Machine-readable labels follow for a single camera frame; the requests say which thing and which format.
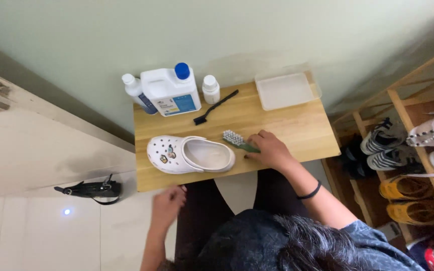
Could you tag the person's left hand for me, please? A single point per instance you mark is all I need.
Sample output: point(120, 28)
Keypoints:
point(166, 209)

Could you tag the person's right hand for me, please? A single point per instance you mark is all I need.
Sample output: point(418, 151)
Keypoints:
point(273, 152)

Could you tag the person's left fingers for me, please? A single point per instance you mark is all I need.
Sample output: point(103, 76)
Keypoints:
point(176, 194)

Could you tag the green scrub brush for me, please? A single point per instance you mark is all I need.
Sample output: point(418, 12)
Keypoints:
point(236, 140)

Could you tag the person's black trousers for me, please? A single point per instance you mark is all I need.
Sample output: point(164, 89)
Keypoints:
point(202, 214)

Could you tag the white clog with charms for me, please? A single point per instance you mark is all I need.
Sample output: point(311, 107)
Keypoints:
point(187, 154)

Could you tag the black narrow detail brush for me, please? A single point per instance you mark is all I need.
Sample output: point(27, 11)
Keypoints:
point(214, 108)

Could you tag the white jug with blue cap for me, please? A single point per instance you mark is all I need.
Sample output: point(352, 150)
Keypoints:
point(171, 92)

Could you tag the white bottle with blue label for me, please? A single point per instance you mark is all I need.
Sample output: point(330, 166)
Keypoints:
point(138, 94)

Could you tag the small white bottle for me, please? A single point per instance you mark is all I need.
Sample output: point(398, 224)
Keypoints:
point(211, 89)

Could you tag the black wristband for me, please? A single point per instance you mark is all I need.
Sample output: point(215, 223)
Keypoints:
point(310, 193)

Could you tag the clear plastic tray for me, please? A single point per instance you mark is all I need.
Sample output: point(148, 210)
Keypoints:
point(285, 90)

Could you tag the person's blue shirt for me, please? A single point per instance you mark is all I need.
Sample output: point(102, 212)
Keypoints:
point(375, 246)

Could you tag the wooden shoe rack with shoes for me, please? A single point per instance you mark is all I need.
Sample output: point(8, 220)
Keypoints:
point(409, 150)

